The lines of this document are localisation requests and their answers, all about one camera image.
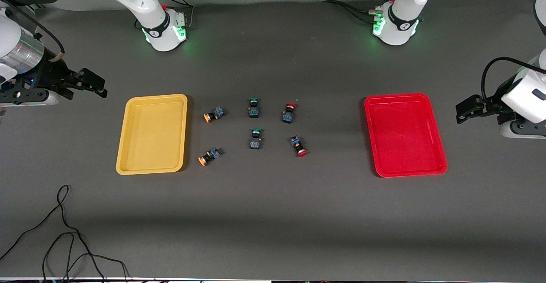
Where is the yellow push button switch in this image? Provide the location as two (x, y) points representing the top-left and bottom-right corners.
(198, 147), (222, 166)
(203, 106), (227, 124)

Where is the red push button switch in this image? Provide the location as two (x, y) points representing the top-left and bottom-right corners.
(289, 135), (309, 158)
(282, 102), (298, 125)

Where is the red plastic tray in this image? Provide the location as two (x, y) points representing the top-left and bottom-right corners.
(364, 93), (448, 178)

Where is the yellow plastic tray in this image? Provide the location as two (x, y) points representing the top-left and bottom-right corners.
(116, 94), (189, 175)

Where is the dark grey table mat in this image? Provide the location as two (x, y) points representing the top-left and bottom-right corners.
(0, 0), (546, 280)

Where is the black left arm wrist cable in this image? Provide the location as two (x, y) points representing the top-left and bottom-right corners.
(481, 57), (538, 104)

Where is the black arm wrist cable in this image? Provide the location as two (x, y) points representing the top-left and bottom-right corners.
(0, 0), (65, 64)
(481, 57), (538, 104)

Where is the black right arm wrist cable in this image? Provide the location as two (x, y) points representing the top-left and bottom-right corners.
(0, 0), (65, 64)

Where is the thin black loose cable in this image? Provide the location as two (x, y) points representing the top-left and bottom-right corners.
(0, 184), (131, 283)

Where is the black left arm base cable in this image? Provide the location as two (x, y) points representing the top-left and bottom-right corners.
(322, 0), (384, 24)

